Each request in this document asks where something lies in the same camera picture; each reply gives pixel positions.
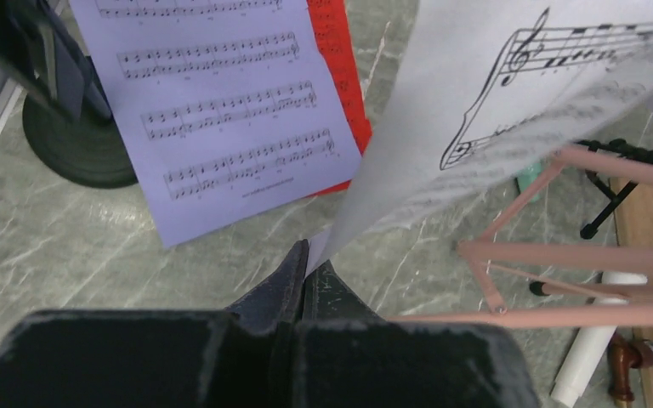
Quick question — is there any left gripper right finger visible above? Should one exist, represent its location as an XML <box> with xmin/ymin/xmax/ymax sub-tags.
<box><xmin>292</xmin><ymin>263</ymin><xmax>540</xmax><ymax>407</ymax></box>

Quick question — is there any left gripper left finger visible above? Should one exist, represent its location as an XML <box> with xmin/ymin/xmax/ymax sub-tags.
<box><xmin>0</xmin><ymin>241</ymin><xmax>309</xmax><ymax>407</ymax></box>

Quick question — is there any white handheld microphone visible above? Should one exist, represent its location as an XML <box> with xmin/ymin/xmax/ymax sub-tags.
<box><xmin>550</xmin><ymin>271</ymin><xmax>648</xmax><ymax>407</ymax></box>

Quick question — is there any purple sheet paper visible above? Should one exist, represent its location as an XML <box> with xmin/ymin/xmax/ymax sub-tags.
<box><xmin>71</xmin><ymin>1</ymin><xmax>361</xmax><ymax>247</ymax></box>

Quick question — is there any black round-base mic stand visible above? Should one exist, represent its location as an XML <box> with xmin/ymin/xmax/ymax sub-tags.
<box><xmin>0</xmin><ymin>1</ymin><xmax>138</xmax><ymax>189</ymax></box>

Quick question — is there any red sheet music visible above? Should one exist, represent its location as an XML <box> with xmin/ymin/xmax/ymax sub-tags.
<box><xmin>306</xmin><ymin>0</ymin><xmax>374</xmax><ymax>197</ymax></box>

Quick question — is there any black tripod mic stand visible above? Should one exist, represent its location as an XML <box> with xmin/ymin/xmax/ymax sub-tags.
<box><xmin>576</xmin><ymin>138</ymin><xmax>653</xmax><ymax>241</ymax></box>

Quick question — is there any pink music stand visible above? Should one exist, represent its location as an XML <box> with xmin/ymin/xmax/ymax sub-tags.
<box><xmin>397</xmin><ymin>145</ymin><xmax>647</xmax><ymax>328</ymax></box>

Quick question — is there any green condenser microphone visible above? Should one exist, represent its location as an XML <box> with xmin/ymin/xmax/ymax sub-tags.
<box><xmin>516</xmin><ymin>161</ymin><xmax>543</xmax><ymax>194</ymax></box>

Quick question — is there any copper pipe fitting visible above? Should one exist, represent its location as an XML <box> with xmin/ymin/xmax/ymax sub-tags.
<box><xmin>607</xmin><ymin>332</ymin><xmax>653</xmax><ymax>408</ymax></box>

